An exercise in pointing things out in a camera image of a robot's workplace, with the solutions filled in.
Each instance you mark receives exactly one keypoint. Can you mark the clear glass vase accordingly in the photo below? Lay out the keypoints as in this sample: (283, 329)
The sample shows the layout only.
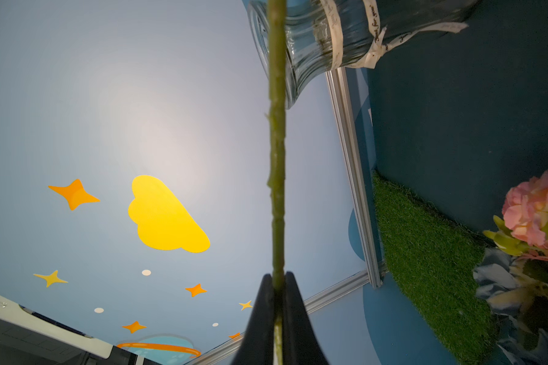
(322, 36)

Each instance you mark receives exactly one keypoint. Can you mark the grey blue artificial flower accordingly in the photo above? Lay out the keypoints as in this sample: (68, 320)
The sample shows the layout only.
(516, 290)

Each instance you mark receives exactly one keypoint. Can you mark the pink rose spray stem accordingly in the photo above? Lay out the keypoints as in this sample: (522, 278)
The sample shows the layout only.
(276, 16)

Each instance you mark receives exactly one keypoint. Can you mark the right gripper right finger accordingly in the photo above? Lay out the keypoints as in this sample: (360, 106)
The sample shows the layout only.
(300, 345)

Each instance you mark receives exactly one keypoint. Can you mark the green artificial grass mat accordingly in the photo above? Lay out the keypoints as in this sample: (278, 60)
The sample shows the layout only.
(432, 258)

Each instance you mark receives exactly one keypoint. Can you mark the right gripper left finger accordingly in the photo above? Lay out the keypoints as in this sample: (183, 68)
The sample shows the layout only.
(257, 346)

